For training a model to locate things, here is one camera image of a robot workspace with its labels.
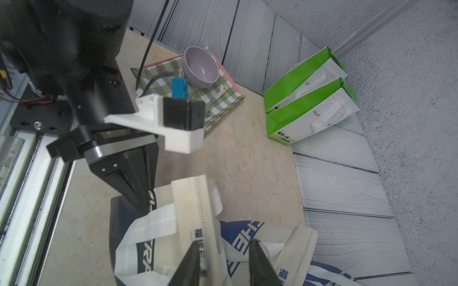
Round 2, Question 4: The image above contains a dark navy takeaway bag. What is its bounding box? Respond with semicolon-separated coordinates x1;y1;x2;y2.
114;175;232;286

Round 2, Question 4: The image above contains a lilac ceramic bowl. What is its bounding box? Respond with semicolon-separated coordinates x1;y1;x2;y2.
182;46;219;89

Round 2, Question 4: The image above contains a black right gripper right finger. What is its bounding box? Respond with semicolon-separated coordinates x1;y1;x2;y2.
249;240;281;286

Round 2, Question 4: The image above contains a green checkered cloth mat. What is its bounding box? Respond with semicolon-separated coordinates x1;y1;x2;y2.
131;50;245;134

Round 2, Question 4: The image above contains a blue white takeout bag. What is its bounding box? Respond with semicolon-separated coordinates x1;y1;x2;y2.
220;220;318;286

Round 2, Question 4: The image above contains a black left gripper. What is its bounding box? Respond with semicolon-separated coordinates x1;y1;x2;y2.
47;123;159;215

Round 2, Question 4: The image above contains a green white takeout bag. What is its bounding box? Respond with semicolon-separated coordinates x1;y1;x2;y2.
264;46;347;113
266;78;360;145

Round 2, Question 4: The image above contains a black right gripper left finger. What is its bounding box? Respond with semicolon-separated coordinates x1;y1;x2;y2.
168;241;200;286

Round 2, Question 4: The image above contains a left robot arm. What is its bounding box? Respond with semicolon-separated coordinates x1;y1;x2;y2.
1;1;159;214

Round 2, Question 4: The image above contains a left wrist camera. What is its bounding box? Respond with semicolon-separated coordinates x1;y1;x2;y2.
163;97;205;131

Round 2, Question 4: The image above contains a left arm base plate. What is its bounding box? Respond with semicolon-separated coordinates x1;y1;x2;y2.
10;100;73;136

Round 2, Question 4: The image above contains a metal spoon patterned handle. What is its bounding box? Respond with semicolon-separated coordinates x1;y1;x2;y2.
205;86;229;121

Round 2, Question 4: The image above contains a red board under cloth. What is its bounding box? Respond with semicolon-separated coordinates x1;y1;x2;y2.
140;46;243;102

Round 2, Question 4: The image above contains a blue white bag lying right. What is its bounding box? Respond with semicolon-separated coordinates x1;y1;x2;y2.
303;261;359;286

